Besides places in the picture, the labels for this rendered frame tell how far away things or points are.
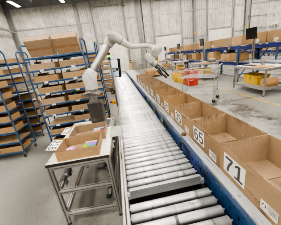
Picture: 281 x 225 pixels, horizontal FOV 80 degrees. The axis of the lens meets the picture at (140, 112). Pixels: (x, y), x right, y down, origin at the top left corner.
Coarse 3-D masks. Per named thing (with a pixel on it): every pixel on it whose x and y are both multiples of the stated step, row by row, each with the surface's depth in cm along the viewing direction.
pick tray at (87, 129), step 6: (78, 126) 205; (84, 126) 206; (90, 126) 207; (96, 126) 208; (102, 126) 208; (72, 132) 192; (78, 132) 206; (84, 132) 206; (90, 132) 204; (96, 132) 180; (102, 132) 181; (102, 138) 184
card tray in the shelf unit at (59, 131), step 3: (72, 123) 351; (63, 126) 350; (66, 126) 351; (69, 126) 349; (51, 129) 322; (54, 129) 319; (57, 129) 320; (60, 129) 321; (63, 129) 322; (51, 132) 320; (54, 132) 321; (57, 132) 321; (60, 132) 322
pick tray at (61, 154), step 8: (80, 136) 176; (88, 136) 177; (96, 136) 178; (64, 144) 172; (72, 144) 178; (80, 144) 177; (56, 152) 149; (64, 152) 149; (72, 152) 150; (80, 152) 151; (88, 152) 152; (96, 152) 153; (64, 160) 152
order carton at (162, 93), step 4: (172, 88) 241; (176, 88) 236; (156, 92) 235; (160, 92) 240; (164, 92) 241; (168, 92) 242; (172, 92) 243; (176, 92) 239; (180, 92) 223; (184, 92) 209; (156, 96) 240; (160, 96) 215; (164, 96) 202; (160, 100) 219; (160, 104) 223
